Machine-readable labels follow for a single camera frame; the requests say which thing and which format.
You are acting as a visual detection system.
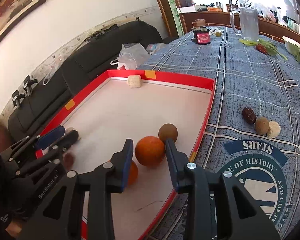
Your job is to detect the dark red jujube date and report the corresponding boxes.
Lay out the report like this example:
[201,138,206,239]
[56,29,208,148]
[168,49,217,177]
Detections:
[63,153,75,170]

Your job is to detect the orange mandarin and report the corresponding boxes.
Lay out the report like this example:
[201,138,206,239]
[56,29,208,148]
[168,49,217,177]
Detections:
[135,136,165,167]

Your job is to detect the small brown longan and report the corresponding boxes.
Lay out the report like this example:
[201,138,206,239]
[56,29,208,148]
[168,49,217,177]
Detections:
[158,124,178,143]

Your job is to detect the brown round longan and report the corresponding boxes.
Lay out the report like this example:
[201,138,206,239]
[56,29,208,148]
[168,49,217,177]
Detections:
[255,116,269,135]

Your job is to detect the black sofa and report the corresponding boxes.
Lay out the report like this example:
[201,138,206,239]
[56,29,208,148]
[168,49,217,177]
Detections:
[8,21,174,141]

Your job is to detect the black clip on sofa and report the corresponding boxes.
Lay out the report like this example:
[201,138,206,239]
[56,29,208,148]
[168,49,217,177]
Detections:
[12,90,26,108]
[23,75,38,96]

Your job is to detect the blue plaid tablecloth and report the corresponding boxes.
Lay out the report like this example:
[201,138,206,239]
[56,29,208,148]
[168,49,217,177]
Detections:
[141,27,300,239]

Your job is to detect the large orange in tray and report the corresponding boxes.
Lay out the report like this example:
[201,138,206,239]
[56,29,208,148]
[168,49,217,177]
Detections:
[127,161,139,186]

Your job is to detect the dark red date on table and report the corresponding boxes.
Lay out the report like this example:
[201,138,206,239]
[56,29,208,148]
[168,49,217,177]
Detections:
[242,107,257,125]

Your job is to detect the pale peeled fruit on table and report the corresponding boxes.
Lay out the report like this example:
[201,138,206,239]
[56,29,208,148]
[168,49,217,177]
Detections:
[267,120,281,138]

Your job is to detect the red-rimmed white tray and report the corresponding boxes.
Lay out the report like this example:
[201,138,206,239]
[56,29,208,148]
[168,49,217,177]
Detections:
[34,69,216,240]

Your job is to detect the cream cube at tray edge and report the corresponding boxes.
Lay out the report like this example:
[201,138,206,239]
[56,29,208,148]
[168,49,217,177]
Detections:
[127,75,142,88]

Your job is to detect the clear plastic bag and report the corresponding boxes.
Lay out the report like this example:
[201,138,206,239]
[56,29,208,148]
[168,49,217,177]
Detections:
[110,43,150,70]

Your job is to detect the red fruit by leaves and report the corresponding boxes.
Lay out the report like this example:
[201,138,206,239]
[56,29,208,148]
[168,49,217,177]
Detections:
[256,44,268,55]

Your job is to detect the green vegetable leaves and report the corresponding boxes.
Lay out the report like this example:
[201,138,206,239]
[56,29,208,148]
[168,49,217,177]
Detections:
[239,38,288,61]

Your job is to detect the dark jar pink label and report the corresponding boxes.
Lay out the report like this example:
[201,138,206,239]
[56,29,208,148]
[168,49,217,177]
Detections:
[193,19,211,45]

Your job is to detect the white bowl with greens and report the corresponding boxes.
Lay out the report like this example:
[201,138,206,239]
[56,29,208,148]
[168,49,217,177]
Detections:
[282,36,300,60]

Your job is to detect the wooden sideboard counter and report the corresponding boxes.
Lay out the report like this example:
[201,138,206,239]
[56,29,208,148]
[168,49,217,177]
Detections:
[178,11,300,46]

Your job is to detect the glass pitcher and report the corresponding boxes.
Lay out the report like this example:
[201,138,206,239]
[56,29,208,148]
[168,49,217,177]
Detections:
[230,7,259,41]

